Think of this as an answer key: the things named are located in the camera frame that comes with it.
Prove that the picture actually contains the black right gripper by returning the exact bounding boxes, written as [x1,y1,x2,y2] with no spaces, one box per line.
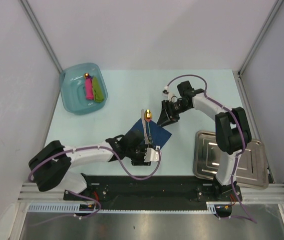
[157,99,191,127]

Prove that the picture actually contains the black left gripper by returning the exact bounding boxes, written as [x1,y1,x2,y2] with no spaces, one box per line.
[126,144,153,166]

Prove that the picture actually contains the dark blue paper napkin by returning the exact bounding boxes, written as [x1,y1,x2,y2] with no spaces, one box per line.
[127,119,172,149]

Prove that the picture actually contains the ornate silver table knife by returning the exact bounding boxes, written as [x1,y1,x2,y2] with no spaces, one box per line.
[141,109,149,145]

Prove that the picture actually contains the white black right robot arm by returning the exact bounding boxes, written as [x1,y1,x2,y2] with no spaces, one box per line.
[157,81,251,201]

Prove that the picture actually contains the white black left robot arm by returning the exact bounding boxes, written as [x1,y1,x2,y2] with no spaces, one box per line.
[29,130,159,200]

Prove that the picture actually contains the green rolled napkin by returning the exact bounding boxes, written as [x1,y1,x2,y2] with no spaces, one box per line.
[91,76,104,103]

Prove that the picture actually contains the pink rolled napkin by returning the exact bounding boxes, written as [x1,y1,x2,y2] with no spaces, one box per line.
[85,78,94,100]

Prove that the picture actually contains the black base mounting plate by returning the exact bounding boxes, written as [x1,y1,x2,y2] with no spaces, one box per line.
[63,175,242,211]

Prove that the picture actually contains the translucent blue plastic bin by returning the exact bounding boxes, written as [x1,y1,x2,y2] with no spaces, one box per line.
[59,62,108,115]

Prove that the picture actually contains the stainless steel tray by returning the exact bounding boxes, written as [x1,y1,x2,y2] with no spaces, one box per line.
[193,130,268,190]

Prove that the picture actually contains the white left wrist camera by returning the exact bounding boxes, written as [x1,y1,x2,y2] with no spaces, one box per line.
[144,145,160,163]

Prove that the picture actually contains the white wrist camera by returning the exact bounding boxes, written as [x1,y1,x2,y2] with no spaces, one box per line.
[162,86,176,102]
[144,145,160,163]

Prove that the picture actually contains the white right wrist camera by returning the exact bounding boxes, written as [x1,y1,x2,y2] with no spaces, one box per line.
[162,86,176,102]

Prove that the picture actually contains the light blue cable duct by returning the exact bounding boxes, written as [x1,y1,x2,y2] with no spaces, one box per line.
[28,203,216,214]

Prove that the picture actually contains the aluminium rail frame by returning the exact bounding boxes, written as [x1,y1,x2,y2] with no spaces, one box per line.
[16,69,284,240]

